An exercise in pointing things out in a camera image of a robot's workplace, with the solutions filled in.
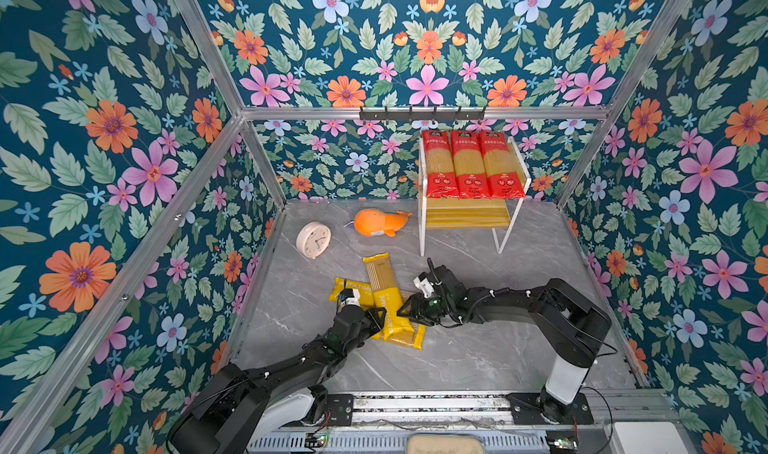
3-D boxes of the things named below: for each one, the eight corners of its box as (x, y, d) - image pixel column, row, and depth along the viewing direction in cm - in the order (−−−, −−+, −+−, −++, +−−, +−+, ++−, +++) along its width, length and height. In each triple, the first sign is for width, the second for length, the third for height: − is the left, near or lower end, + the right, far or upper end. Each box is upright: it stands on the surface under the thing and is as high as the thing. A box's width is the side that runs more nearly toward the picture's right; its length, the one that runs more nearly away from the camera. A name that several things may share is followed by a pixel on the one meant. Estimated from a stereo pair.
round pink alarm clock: (300, 260, 104) (290, 240, 95) (318, 236, 111) (310, 215, 102) (315, 266, 103) (306, 246, 94) (332, 241, 110) (325, 221, 100)
